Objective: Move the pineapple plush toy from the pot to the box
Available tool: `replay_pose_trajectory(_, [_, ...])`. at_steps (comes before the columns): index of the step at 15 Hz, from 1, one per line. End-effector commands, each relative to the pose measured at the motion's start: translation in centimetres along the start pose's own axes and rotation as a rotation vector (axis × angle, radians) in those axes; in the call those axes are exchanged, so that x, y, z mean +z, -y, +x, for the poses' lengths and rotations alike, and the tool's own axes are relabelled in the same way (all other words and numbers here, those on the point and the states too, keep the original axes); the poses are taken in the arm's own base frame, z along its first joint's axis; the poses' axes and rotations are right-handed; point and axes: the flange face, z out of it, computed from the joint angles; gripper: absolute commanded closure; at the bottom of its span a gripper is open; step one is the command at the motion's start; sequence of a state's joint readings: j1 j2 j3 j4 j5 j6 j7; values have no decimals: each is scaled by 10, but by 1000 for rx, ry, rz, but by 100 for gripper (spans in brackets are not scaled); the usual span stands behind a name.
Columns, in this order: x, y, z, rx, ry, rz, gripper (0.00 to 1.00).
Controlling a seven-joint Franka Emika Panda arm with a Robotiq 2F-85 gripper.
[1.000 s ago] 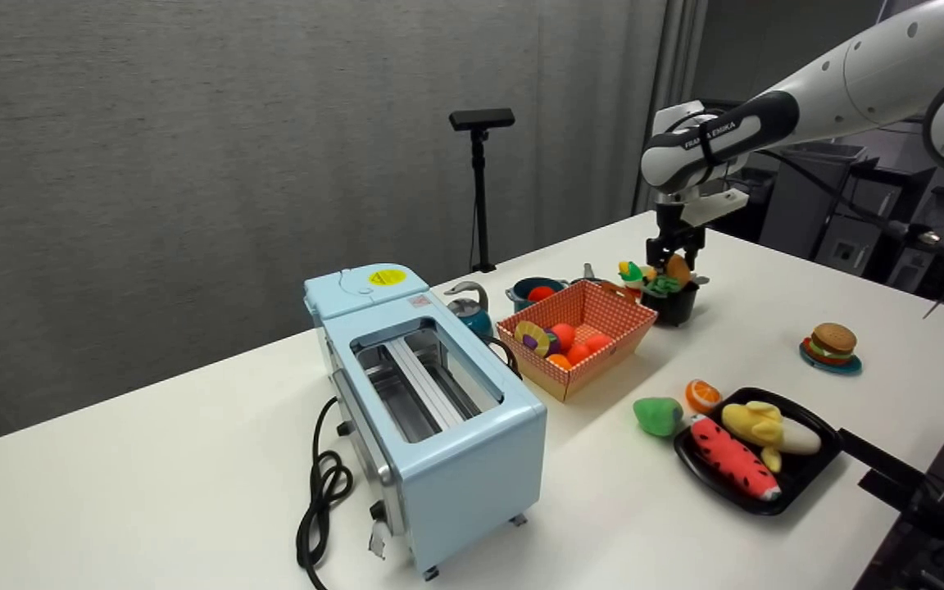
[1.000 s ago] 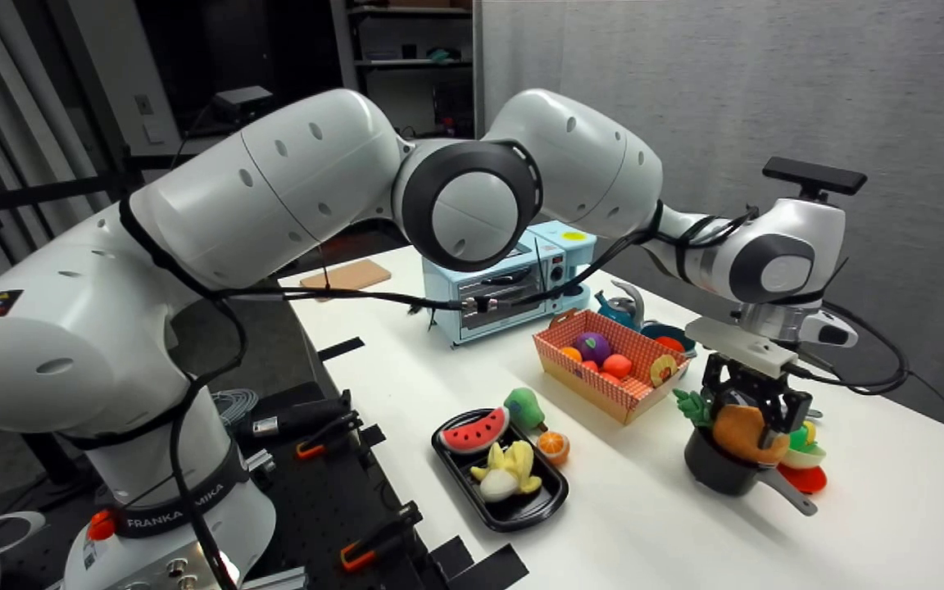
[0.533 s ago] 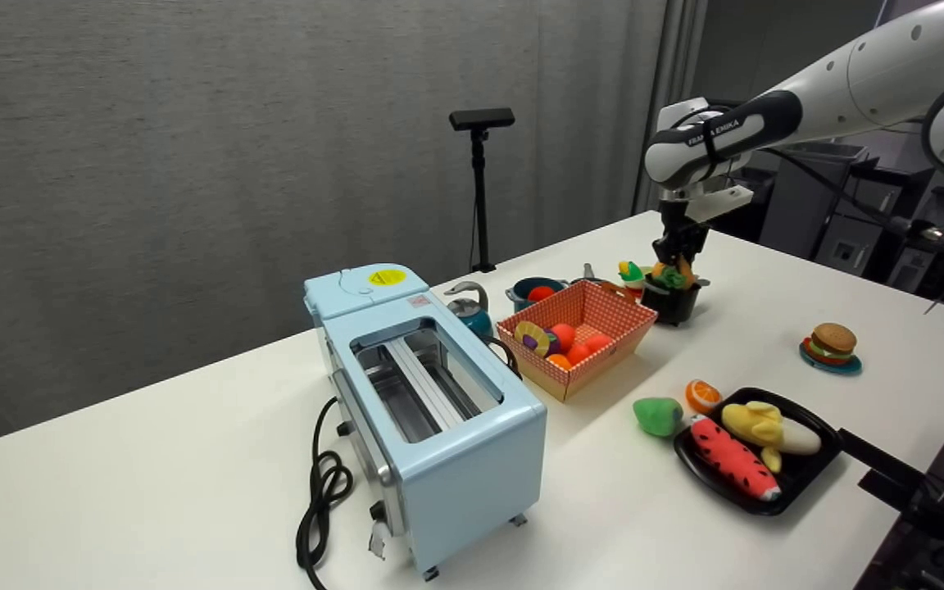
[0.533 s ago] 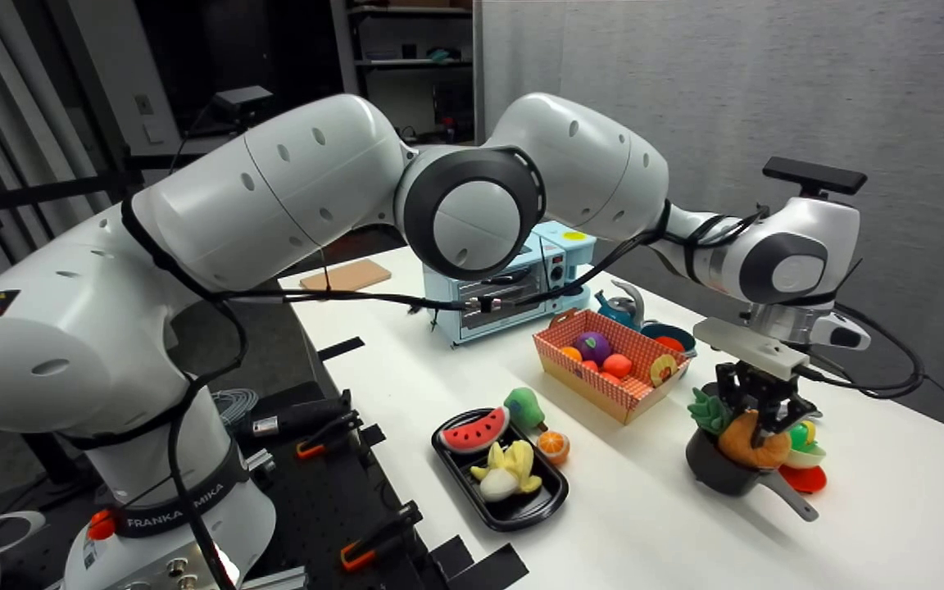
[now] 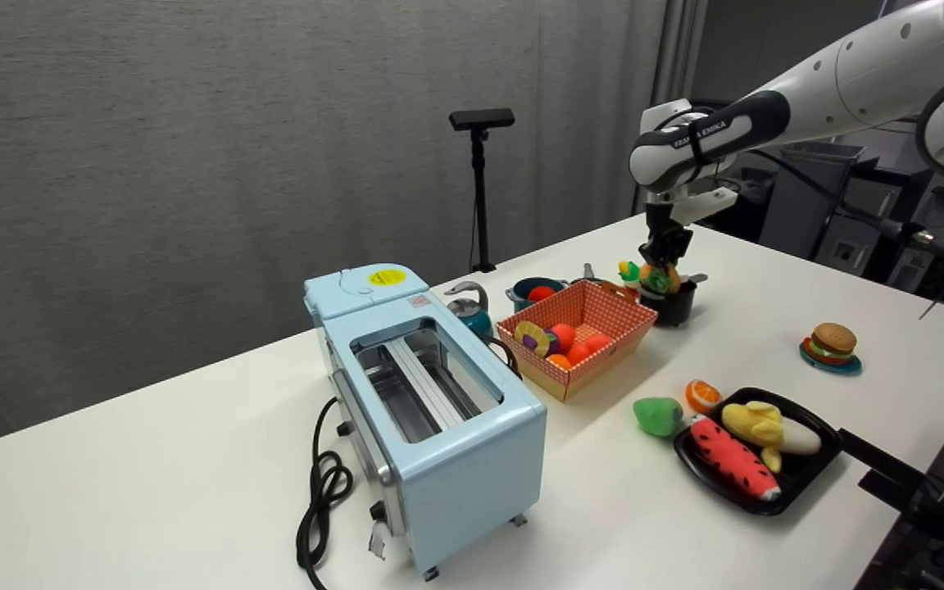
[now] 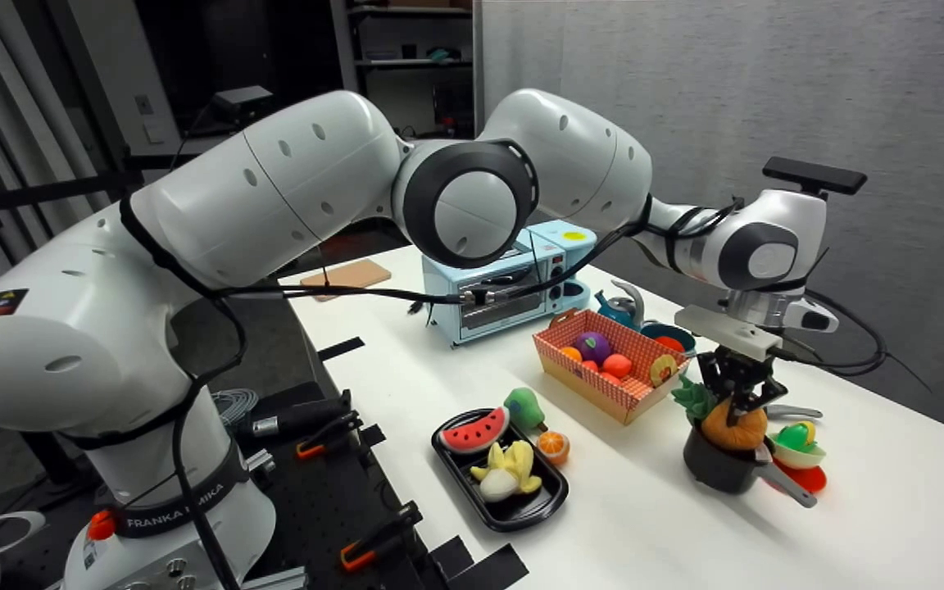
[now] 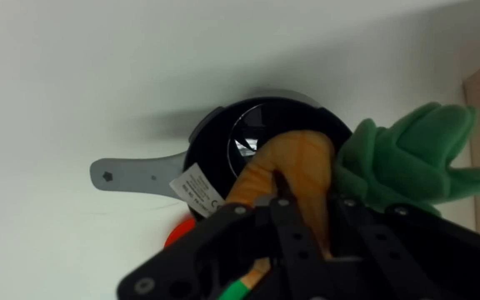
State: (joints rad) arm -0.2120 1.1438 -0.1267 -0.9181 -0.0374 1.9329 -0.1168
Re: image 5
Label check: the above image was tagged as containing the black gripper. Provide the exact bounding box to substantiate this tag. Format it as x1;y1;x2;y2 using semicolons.
640;198;694;291

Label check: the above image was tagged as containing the pineapple plush toy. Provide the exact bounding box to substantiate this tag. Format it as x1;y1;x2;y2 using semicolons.
617;257;687;302

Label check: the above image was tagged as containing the small black pot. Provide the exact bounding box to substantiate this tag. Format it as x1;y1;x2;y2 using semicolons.
644;271;711;328

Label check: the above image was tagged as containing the orange slice plush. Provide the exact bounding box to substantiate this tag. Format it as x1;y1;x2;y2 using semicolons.
682;376;724;415

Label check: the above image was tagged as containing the green pear plush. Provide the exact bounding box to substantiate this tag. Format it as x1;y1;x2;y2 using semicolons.
634;393;687;442

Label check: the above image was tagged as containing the yellow banana plush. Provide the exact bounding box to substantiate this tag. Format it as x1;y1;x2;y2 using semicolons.
718;399;789;475

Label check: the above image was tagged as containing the burger plush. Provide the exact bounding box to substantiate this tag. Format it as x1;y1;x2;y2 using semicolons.
801;321;858;369

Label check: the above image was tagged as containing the teal toy kettle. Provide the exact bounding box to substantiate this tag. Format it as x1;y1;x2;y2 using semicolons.
441;278;499;345

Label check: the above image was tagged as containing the watermelon slice plush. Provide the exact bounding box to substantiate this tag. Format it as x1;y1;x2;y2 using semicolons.
684;415;782;504

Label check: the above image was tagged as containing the white egg plush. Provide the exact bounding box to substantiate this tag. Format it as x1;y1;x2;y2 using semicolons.
778;421;825;458

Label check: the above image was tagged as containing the dark bowl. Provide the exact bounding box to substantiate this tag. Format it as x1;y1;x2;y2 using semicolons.
505;277;570;312

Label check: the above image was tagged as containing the dark background equipment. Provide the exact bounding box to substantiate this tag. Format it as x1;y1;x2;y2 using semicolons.
711;140;944;321

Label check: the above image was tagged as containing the black plastic tray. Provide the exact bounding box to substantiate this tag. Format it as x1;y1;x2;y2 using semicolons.
673;383;847;517

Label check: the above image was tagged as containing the light blue toaster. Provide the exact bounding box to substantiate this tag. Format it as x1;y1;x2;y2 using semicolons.
302;258;549;584

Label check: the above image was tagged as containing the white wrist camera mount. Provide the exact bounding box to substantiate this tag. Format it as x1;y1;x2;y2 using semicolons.
664;183;740;225

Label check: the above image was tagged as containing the black camera on tripod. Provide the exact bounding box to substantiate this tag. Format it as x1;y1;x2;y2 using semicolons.
447;106;518;277

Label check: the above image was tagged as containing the black metal frame stand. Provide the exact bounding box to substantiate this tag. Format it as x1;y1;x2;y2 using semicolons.
835;363;944;590

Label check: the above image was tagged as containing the black toaster power cable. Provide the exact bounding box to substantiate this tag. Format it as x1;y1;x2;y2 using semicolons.
292;393;356;590

